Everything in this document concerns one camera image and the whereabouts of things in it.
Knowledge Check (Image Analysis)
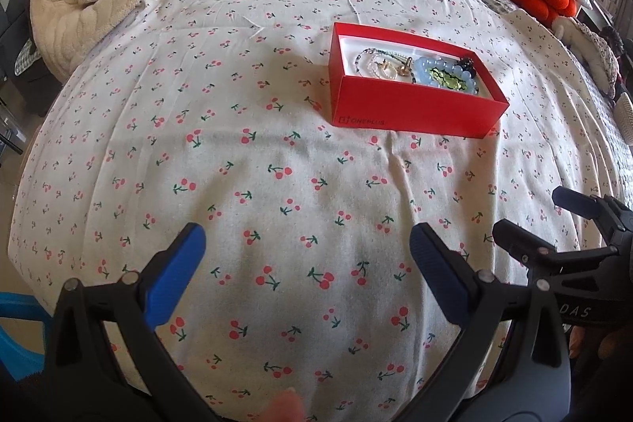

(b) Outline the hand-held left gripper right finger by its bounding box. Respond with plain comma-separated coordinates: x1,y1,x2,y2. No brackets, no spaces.
409,223,573,403

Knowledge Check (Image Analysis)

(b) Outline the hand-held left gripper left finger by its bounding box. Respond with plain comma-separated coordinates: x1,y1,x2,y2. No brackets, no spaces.
44,221,218,403

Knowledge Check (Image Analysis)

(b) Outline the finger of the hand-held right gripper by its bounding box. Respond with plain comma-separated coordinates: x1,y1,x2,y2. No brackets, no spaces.
553,186,633,233
492,219,620,278

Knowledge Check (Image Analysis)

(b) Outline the red jewelry box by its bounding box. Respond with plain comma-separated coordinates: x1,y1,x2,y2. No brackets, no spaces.
328,21,510,139

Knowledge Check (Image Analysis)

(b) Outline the pale blue bead bracelet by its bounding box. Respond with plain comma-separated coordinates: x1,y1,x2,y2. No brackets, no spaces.
413,56,481,97

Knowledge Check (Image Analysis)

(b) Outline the person's left hand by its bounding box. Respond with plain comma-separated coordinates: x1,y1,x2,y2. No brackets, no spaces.
260,390,308,422

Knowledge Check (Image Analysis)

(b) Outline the cherry print bed sheet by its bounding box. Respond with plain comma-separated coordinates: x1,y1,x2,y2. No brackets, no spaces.
10,0,633,422

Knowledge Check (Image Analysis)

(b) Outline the floral frilled cushion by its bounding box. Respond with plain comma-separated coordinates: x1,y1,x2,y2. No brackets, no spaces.
551,17,622,100

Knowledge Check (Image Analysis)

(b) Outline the blue plastic stool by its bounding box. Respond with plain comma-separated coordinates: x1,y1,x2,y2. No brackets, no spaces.
0,291,56,383

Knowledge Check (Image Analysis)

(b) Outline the grey chair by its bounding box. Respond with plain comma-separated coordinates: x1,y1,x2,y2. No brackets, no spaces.
0,0,50,106

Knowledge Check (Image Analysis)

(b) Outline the green pendant black cord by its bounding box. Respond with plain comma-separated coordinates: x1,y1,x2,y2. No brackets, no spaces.
429,72,472,93

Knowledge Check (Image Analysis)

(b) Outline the clear crystal bead bracelet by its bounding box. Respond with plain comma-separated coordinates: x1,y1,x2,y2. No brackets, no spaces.
360,56,399,80

